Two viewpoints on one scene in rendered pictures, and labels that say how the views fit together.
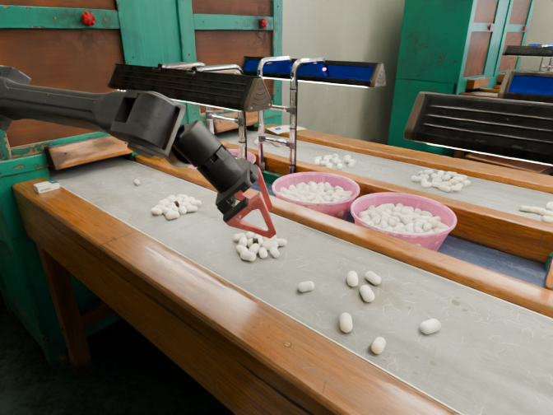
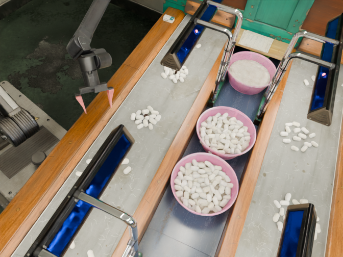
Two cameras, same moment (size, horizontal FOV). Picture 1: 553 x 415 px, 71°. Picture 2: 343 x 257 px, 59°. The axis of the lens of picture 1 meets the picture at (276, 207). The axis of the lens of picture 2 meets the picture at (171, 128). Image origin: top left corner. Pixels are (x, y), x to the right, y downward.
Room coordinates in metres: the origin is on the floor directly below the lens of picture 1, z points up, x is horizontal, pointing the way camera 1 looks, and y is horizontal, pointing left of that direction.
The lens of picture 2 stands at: (0.57, -0.75, 1.83)
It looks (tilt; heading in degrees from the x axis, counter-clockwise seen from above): 54 degrees down; 66
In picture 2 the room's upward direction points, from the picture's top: 8 degrees clockwise
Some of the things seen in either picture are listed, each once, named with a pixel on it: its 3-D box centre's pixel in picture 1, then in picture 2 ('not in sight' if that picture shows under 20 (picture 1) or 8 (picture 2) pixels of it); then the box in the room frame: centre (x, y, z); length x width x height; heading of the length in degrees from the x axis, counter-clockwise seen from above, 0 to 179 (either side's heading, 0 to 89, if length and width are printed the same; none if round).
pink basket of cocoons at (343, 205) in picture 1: (314, 200); (224, 135); (1.11, -0.12, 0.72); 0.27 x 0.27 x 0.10
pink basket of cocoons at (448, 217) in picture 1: (399, 227); (202, 186); (0.93, -0.33, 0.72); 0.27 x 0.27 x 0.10
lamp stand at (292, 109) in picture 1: (290, 122); (293, 86); (1.43, -0.05, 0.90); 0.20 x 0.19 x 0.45; 49
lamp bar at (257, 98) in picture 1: (176, 82); (199, 17); (1.08, 0.27, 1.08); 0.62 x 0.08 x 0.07; 49
